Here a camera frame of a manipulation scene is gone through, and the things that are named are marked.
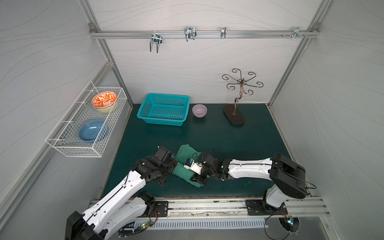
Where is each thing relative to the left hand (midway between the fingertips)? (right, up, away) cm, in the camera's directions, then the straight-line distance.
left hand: (175, 169), depth 77 cm
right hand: (+8, -5, +4) cm, 10 cm away
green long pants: (+4, +6, +12) cm, 14 cm away
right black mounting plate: (+41, -19, -1) cm, 46 cm away
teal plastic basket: (-13, +34, +42) cm, 55 cm away
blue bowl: (-37, +22, -12) cm, 44 cm away
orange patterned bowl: (-36, +36, -3) cm, 51 cm away
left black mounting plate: (-6, -18, -4) cm, 20 cm away
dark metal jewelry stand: (+39, +31, +34) cm, 61 cm away
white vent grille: (+17, -23, -7) cm, 30 cm away
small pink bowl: (+13, +33, +37) cm, 51 cm away
